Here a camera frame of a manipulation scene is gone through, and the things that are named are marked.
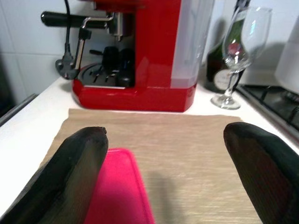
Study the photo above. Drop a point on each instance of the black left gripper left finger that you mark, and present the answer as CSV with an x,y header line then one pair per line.
x,y
58,182

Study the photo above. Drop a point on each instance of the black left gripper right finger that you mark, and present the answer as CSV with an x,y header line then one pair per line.
x,y
271,177

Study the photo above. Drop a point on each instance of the clear container pink lid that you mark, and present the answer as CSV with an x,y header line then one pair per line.
x,y
121,186

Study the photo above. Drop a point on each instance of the steel gas hob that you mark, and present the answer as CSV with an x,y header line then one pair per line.
x,y
275,102

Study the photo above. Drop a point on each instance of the beige woven table mat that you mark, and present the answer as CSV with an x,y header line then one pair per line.
x,y
187,163

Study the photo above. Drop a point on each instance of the clear wine glass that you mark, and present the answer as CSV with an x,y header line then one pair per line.
x,y
227,102

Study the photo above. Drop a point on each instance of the black tall kitchen appliance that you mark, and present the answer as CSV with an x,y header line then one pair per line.
x,y
7,93

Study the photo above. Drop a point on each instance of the white cooking pot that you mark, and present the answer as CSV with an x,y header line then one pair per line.
x,y
289,58

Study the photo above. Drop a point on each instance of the dark green wine bottle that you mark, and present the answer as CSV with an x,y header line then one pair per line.
x,y
215,70

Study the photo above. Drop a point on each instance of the small black plastic cup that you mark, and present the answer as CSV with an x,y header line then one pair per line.
x,y
126,70
111,58

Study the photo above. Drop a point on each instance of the red coffee machine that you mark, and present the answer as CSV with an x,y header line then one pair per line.
x,y
158,46

